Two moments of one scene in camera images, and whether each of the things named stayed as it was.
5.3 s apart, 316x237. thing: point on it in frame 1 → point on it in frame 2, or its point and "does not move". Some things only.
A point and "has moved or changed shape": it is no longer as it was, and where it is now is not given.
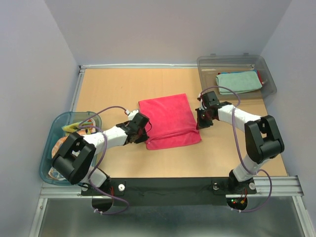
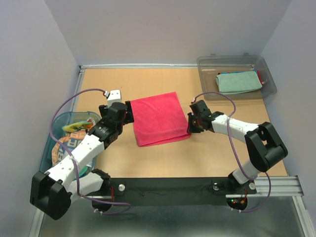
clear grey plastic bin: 244,76 does not move
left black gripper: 142,138 → 130,119
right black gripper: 201,124 → 191,128
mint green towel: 238,81 does not move
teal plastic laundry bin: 56,132 does not move
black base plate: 167,191 does not move
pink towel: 173,122 has moved or changed shape
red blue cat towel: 257,72 does not move
